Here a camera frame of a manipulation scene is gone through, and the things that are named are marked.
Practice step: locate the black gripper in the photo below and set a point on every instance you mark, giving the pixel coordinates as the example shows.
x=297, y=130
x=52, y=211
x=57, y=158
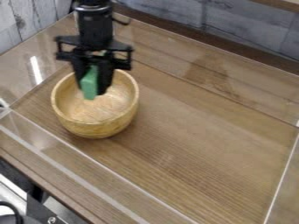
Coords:
x=94, y=45

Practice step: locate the green rectangular block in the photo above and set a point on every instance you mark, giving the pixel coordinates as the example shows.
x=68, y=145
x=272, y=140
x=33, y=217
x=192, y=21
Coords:
x=89, y=83

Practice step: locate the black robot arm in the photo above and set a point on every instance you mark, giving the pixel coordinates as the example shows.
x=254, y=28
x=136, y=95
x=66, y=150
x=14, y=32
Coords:
x=92, y=3

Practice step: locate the wooden bowl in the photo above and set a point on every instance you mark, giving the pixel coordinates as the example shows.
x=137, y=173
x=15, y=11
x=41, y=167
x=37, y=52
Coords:
x=102, y=117

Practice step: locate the clear acrylic corner bracket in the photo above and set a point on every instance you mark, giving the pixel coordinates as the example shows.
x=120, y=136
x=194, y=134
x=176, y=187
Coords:
x=117, y=19

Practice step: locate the clear acrylic tray wall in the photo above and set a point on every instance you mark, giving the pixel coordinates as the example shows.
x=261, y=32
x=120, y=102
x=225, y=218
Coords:
x=116, y=176

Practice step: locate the black table clamp mount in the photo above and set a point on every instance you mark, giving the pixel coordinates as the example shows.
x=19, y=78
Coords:
x=21, y=209

